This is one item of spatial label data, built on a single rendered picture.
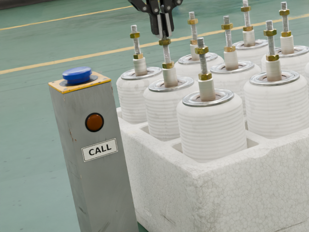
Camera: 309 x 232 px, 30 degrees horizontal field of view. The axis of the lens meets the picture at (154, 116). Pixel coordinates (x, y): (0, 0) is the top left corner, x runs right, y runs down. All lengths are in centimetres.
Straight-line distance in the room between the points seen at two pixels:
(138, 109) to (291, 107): 28
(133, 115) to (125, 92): 4
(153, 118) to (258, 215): 23
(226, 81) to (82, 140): 29
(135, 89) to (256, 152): 28
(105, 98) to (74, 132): 6
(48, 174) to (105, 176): 56
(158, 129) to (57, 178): 45
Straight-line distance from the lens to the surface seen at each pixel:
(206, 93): 82
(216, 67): 100
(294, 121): 88
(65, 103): 76
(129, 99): 102
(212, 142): 81
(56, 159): 144
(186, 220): 84
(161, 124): 91
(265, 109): 87
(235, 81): 95
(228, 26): 97
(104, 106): 78
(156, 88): 92
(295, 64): 102
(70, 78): 78
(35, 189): 130
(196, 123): 80
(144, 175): 94
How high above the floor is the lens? 49
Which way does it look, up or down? 18 degrees down
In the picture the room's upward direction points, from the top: 9 degrees counter-clockwise
